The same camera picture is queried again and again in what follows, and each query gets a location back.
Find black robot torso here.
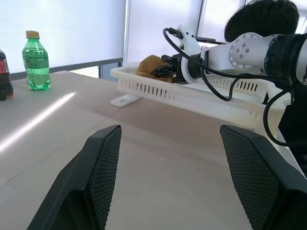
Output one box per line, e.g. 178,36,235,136
278,79,307,178

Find white plastic bin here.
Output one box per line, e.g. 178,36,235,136
110,61,292,135

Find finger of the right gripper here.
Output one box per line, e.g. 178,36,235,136
151,64,177,79

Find cola bottle red cap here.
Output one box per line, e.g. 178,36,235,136
0,47,14,102

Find mustard yellow sock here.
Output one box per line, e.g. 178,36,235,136
136,54,175,84

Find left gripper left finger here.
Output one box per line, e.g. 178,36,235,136
26,124,122,230

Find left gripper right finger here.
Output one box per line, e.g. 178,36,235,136
219,124,307,230

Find black-haired person head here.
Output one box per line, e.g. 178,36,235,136
224,0,300,43

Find green bottle yellow cap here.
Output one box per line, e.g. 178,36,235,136
22,30,51,92

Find black flat device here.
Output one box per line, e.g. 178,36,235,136
194,36,227,46

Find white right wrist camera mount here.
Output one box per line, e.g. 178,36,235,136
176,23,201,86

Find dark grey window frame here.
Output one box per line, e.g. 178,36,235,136
9,0,208,81

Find white flat plastic lid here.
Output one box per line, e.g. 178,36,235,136
110,94,142,108

